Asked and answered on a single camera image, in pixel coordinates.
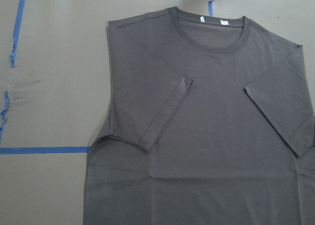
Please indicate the dark brown t-shirt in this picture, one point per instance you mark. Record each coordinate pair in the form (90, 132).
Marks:
(210, 122)

